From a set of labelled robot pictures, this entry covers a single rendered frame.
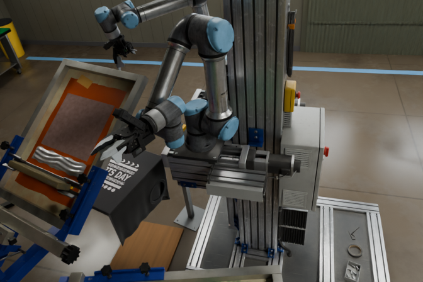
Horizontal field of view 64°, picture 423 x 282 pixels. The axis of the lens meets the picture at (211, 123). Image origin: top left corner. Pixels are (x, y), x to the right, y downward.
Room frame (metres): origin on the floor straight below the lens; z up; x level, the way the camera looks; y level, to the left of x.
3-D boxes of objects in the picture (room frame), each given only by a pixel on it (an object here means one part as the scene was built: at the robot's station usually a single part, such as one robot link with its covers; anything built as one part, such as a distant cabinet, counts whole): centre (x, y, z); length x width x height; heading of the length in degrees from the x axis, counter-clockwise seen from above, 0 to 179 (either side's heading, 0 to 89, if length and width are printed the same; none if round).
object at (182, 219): (1.85, 0.26, 0.48); 0.22 x 0.22 x 0.96; 57
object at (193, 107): (1.29, 0.06, 1.42); 0.13 x 0.12 x 0.14; 47
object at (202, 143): (1.29, 0.06, 1.31); 0.15 x 0.15 x 0.10
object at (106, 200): (1.49, 0.64, 0.95); 0.48 x 0.44 x 0.01; 147
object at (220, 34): (1.20, -0.04, 1.63); 0.15 x 0.12 x 0.55; 47
